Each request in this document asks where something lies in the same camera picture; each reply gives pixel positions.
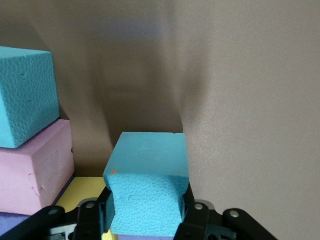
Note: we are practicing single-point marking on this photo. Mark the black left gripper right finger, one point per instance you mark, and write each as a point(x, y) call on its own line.
point(197, 217)

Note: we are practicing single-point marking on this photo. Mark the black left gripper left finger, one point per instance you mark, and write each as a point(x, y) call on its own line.
point(92, 220)

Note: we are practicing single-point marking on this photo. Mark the yellow foam cube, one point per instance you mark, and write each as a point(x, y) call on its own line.
point(82, 190)

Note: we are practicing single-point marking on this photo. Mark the light blue foam cube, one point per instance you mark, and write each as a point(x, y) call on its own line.
point(25, 95)
point(150, 155)

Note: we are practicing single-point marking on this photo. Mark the pink foam cube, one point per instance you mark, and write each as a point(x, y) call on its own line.
point(30, 170)

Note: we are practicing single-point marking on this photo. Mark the brown table cover sheet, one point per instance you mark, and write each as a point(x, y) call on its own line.
point(250, 100)

